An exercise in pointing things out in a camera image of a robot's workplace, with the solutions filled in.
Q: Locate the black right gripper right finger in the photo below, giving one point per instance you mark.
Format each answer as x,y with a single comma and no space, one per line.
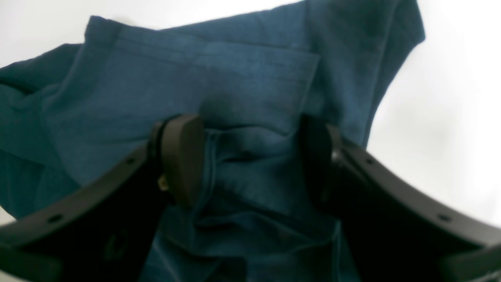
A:
395,232

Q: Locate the dark teal T-shirt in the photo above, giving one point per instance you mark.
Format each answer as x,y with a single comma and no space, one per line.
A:
69,115

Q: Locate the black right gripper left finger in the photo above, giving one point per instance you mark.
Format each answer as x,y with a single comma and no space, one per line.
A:
104,231

